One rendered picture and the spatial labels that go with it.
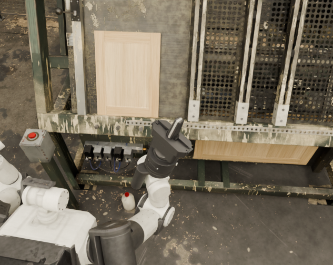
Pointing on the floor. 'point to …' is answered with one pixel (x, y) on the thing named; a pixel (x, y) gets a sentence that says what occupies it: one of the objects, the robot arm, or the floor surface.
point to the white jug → (128, 201)
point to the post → (54, 172)
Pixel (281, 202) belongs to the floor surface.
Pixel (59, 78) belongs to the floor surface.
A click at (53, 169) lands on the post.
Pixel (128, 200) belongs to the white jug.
